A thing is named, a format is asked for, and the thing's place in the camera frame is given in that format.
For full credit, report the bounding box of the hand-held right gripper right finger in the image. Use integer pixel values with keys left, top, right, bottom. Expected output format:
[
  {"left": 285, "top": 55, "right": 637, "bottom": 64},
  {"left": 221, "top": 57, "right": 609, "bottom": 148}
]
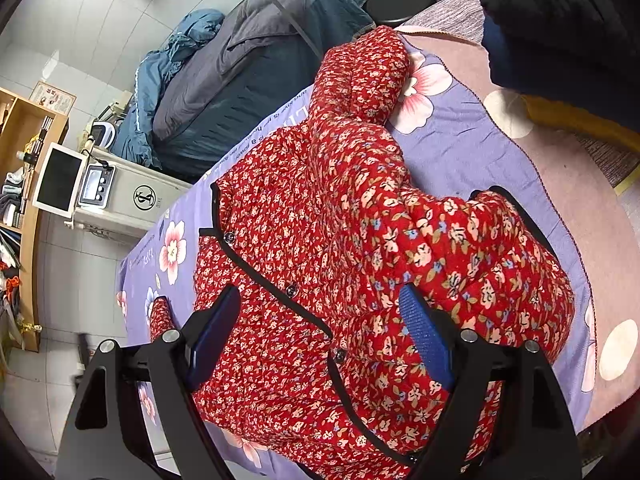
[{"left": 398, "top": 284, "right": 583, "bottom": 480}]

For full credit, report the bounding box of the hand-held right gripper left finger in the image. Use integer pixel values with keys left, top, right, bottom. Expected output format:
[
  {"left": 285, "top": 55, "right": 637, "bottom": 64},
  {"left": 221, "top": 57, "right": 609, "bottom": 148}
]
[{"left": 54, "top": 284, "right": 242, "bottom": 480}]

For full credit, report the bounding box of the red floral padded jacket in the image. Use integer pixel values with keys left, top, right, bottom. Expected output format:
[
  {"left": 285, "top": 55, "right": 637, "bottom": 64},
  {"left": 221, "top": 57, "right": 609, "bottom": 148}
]
[{"left": 147, "top": 25, "right": 573, "bottom": 480}]

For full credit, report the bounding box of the white machine cabinet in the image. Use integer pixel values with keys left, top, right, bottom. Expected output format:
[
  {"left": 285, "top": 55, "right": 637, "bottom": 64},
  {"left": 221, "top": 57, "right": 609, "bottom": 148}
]
[{"left": 74, "top": 146, "right": 194, "bottom": 247}]

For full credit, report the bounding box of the mauve blanket with white dots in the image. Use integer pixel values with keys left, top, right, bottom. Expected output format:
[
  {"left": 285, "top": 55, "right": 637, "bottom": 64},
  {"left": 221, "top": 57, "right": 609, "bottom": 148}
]
[{"left": 395, "top": 25, "right": 640, "bottom": 433}]

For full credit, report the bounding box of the purple floral bedsheet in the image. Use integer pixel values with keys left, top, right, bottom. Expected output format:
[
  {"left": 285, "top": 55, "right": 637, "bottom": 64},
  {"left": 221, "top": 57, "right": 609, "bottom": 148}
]
[{"left": 115, "top": 35, "right": 601, "bottom": 476}]

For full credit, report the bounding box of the white framed monitor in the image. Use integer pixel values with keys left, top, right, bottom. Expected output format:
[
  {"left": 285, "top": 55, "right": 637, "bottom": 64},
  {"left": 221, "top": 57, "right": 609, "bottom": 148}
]
[{"left": 32, "top": 142, "right": 89, "bottom": 219}]

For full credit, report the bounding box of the small white appliance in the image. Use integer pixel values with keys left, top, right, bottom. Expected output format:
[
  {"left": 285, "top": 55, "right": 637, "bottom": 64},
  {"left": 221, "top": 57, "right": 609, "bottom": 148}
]
[{"left": 89, "top": 120, "right": 119, "bottom": 149}]

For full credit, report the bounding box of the yellow folded garment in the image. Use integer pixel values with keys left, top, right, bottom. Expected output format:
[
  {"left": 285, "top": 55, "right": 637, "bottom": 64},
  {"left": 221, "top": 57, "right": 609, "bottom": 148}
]
[{"left": 522, "top": 92, "right": 640, "bottom": 150}]

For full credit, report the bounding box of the blue jacket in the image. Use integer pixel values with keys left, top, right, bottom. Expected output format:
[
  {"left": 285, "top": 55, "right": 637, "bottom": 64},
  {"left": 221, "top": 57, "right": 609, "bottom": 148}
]
[{"left": 110, "top": 8, "right": 227, "bottom": 170}]

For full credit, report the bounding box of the wooden open shelf unit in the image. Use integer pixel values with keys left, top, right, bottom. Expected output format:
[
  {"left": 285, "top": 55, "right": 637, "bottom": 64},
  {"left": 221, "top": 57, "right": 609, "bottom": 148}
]
[{"left": 0, "top": 86, "right": 70, "bottom": 354}]

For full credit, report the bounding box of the grey quilt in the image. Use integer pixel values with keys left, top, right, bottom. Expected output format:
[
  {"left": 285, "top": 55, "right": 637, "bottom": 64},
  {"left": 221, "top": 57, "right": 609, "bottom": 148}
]
[{"left": 151, "top": 0, "right": 377, "bottom": 178}]

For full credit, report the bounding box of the navy folded garment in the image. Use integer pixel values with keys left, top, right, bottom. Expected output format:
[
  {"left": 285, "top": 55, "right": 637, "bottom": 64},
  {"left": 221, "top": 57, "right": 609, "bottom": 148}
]
[{"left": 482, "top": 19, "right": 640, "bottom": 128}]

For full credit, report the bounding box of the black round stool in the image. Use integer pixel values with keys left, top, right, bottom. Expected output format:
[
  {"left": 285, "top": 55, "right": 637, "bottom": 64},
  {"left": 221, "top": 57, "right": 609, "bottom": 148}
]
[{"left": 362, "top": 0, "right": 439, "bottom": 29}]

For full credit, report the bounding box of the grey metal rod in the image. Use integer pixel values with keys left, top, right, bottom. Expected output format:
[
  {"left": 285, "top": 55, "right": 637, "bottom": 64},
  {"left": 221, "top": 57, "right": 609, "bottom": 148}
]
[{"left": 234, "top": 0, "right": 324, "bottom": 59}]

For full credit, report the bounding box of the black padded coat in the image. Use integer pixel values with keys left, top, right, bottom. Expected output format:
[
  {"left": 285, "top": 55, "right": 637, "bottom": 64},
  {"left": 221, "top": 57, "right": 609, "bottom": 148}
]
[{"left": 472, "top": 0, "right": 640, "bottom": 98}]

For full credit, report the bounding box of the wall poster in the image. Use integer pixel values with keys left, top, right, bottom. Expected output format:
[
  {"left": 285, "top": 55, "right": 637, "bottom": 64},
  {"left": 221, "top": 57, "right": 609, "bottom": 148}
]
[{"left": 29, "top": 81, "right": 77, "bottom": 117}]

